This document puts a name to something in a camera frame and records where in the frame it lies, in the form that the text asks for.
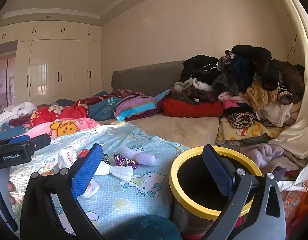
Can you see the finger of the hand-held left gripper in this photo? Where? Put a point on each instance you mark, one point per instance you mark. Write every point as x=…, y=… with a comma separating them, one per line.
x=41, y=141
x=19, y=139

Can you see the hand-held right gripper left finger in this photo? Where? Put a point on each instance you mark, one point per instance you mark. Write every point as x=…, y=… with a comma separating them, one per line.
x=86, y=170

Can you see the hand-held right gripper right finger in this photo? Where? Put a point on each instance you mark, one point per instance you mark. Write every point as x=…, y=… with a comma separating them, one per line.
x=217, y=170

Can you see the white red plastic wrapper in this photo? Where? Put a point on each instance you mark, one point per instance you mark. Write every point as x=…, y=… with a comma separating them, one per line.
x=92, y=188

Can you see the dark printed wrapper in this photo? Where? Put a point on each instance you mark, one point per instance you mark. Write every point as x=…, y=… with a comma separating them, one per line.
x=105, y=158

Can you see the white paper wrapper red print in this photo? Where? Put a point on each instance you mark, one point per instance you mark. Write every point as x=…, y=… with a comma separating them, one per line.
x=66, y=157

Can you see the orange candy wrapper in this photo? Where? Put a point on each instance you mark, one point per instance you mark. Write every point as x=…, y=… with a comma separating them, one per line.
x=47, y=172

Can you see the white foam net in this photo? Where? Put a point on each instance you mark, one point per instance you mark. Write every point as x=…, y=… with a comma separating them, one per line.
x=119, y=172

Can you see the purple foil wrapper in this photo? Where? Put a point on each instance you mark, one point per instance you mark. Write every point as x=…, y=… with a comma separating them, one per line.
x=124, y=161

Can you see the yellow rimmed trash bin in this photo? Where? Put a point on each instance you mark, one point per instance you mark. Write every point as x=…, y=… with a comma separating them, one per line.
x=174, y=180

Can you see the pale lavender foam net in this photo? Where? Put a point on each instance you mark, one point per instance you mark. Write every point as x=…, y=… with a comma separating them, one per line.
x=144, y=158

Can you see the person's left hand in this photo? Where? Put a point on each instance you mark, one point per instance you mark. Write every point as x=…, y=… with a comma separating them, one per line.
x=11, y=188

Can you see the grey folded cloth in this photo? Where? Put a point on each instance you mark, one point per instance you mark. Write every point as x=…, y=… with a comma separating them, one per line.
x=231, y=146

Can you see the white cloth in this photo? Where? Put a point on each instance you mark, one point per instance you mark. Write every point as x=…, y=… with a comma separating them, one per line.
x=21, y=108

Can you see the pink bear print blanket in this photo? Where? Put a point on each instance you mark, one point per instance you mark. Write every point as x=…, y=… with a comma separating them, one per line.
x=69, y=127

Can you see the red floral quilt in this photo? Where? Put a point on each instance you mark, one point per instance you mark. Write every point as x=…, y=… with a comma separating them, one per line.
x=56, y=112

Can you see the light blue cat print blanket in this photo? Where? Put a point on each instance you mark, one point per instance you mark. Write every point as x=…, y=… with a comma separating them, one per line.
x=119, y=200

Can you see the yellow cartoon print blanket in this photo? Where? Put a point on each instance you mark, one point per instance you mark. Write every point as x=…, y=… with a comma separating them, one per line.
x=246, y=132

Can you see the lavender fleece cloth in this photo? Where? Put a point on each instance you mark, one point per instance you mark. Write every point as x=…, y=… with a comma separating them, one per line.
x=264, y=153

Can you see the pink cartoon print panel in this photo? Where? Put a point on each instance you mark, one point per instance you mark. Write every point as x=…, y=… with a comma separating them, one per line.
x=4, y=85

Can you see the blue floral quilt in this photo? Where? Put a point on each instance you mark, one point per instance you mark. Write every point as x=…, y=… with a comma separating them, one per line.
x=104, y=110

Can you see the red cushion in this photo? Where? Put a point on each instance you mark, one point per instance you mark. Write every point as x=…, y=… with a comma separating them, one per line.
x=191, y=108

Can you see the cream wardrobe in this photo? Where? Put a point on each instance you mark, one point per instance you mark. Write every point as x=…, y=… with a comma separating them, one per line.
x=56, y=62

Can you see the purple striped blanket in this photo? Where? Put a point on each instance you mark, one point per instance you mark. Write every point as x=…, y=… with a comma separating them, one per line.
x=136, y=105

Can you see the orange patterned cloth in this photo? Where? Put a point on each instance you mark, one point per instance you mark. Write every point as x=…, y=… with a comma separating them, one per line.
x=294, y=205

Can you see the teal fleece cloth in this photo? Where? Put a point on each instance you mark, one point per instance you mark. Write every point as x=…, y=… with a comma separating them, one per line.
x=149, y=227

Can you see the maroon patterned quilt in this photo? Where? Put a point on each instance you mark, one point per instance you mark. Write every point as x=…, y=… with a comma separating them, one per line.
x=124, y=92

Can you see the pile of clothes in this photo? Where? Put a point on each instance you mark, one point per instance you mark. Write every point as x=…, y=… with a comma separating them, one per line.
x=244, y=80

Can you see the cream satin curtain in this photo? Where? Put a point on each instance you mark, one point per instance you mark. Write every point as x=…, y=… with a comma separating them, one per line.
x=301, y=120

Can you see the grey headboard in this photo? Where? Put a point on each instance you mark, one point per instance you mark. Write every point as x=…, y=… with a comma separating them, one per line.
x=144, y=80

